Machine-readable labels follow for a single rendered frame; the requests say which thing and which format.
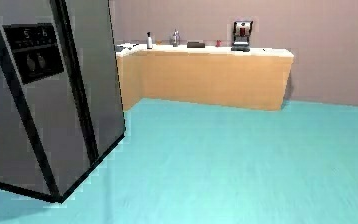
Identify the small red cup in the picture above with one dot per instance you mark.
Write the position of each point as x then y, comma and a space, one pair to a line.
218, 43

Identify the black flat box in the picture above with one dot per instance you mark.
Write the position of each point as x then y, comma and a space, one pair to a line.
196, 44

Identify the silver metal bottle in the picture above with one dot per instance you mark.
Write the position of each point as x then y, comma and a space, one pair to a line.
176, 38

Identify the grey steel fridge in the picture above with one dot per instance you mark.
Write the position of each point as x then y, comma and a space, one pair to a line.
53, 110

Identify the wooden kitchen counter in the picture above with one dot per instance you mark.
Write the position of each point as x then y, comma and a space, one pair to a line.
207, 80

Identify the white soap dispenser bottle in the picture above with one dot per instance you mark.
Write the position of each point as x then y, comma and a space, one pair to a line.
149, 41

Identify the black coffee machine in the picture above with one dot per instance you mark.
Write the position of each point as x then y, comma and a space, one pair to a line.
242, 36

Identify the small orange food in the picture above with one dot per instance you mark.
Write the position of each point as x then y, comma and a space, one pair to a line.
158, 42

